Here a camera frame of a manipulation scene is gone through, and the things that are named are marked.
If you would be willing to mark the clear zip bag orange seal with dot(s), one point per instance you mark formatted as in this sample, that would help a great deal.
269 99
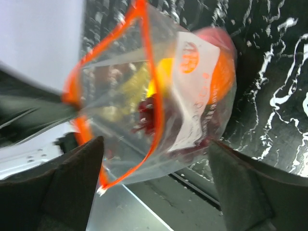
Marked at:
157 91

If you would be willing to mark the dark purple fake grapes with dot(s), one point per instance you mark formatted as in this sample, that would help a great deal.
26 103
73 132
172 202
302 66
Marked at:
187 128

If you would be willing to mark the yellow fake banana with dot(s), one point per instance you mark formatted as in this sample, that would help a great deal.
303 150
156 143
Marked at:
137 88

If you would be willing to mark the orange fake fruit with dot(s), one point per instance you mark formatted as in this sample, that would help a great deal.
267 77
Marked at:
223 76

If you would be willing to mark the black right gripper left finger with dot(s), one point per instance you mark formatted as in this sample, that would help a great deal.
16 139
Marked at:
55 196

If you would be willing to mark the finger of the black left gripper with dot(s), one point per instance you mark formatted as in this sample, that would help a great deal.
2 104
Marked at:
27 111

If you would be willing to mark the pink fake peach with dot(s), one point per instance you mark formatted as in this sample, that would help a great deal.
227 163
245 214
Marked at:
218 37

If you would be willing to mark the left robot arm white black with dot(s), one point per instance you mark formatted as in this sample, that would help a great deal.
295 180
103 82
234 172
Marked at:
16 157

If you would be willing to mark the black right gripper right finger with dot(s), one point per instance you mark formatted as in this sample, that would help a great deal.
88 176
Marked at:
255 196

